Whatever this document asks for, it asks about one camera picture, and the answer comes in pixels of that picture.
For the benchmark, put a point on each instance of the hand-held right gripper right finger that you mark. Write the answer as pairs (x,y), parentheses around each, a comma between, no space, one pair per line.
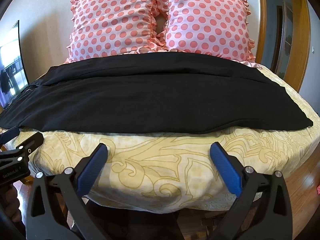
(226,167)

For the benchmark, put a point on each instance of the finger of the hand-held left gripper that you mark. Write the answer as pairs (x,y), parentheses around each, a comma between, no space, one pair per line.
(8,133)
(32,141)

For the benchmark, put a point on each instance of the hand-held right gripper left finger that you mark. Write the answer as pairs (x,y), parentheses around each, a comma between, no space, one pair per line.
(92,166)

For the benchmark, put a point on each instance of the black pants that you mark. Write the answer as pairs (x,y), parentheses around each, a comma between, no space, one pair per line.
(155,95)

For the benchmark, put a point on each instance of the yellow patterned bed sheet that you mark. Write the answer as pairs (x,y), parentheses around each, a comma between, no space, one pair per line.
(175,162)

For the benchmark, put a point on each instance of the black framed window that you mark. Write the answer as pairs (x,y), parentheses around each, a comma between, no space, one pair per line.
(11,65)

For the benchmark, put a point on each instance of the pink polka dot pillow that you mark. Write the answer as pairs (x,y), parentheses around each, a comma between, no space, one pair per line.
(112,22)
(207,20)

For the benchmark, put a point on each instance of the wooden door frame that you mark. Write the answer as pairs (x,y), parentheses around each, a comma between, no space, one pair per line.
(282,32)

